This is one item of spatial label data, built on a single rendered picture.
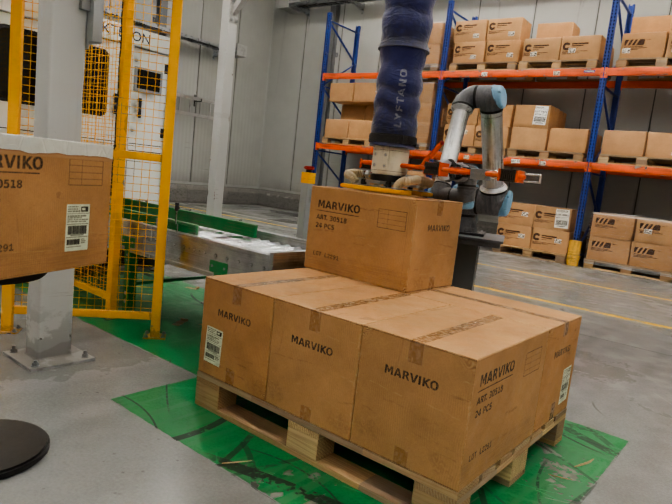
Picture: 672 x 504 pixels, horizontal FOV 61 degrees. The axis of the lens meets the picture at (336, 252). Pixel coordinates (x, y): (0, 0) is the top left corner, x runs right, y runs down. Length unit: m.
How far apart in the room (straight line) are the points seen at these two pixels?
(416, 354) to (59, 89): 1.94
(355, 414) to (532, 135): 8.43
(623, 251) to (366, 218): 7.27
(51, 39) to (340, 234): 1.50
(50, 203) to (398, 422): 1.24
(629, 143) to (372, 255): 7.44
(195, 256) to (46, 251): 1.37
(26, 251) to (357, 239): 1.37
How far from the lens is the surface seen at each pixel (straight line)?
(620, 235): 9.54
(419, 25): 2.74
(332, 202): 2.69
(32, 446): 2.20
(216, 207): 6.13
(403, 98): 2.68
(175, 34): 3.29
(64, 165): 1.94
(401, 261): 2.46
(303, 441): 2.13
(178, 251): 3.30
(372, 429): 1.92
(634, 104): 11.07
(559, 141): 9.89
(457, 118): 3.09
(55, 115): 2.87
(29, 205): 1.86
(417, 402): 1.80
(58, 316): 3.00
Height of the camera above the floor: 1.01
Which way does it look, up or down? 8 degrees down
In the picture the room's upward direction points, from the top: 6 degrees clockwise
